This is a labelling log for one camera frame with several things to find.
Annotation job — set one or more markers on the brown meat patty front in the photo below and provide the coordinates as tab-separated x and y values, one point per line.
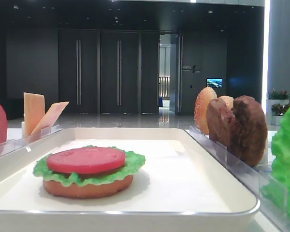
219	117

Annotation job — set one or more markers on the brown meat patty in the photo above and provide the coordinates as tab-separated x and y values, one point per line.
219	117
248	130

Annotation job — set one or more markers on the green lettuce leaf on bun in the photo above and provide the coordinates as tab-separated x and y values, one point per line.
132	164

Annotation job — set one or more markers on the red tomato slice on burger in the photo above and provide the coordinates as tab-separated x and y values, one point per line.
86	160

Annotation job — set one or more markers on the leaning orange cheese slice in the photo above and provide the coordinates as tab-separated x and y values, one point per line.
51	116

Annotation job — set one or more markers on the brown meat patty rear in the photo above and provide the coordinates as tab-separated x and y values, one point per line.
248	130

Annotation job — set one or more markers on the upright orange cheese slice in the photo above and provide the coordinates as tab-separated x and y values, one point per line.
34	110

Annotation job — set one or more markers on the standing green lettuce leaf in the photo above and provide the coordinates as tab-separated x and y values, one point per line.
287	159

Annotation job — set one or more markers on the dark double door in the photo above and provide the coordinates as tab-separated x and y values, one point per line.
109	72

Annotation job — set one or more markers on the sesame top bun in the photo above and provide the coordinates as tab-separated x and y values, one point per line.
204	97

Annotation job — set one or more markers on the white rectangular tray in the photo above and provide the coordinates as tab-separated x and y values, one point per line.
181	188

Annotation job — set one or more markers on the bottom bun slice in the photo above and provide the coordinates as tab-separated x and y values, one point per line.
88	191

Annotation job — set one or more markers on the potted plants in white planter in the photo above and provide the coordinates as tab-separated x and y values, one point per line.
277	103

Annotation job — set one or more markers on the wall mounted screen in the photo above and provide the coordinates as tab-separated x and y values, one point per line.
214	82

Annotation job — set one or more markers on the right long clear acrylic rail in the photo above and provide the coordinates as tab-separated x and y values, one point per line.
270	218

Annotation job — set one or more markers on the long clear acrylic rail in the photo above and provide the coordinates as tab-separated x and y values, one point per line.
12	145
270	218

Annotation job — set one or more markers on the left long clear acrylic rail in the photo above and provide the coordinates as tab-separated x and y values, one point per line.
12	145

